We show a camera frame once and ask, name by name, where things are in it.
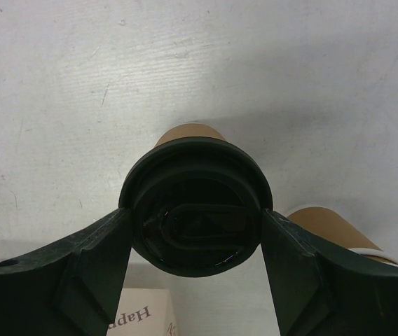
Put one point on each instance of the stack of brown paper cups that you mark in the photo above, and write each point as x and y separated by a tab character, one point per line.
329	225

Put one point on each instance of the printed paper takeout bag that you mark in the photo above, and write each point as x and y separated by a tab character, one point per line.
145	312

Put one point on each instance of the brown paper coffee cup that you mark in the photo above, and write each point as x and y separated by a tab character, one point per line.
187	130

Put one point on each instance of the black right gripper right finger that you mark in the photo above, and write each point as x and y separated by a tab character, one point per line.
320	288

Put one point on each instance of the black plastic cup lid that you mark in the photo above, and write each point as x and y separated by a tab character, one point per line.
196	206

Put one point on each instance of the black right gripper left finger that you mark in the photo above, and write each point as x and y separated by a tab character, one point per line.
69	287

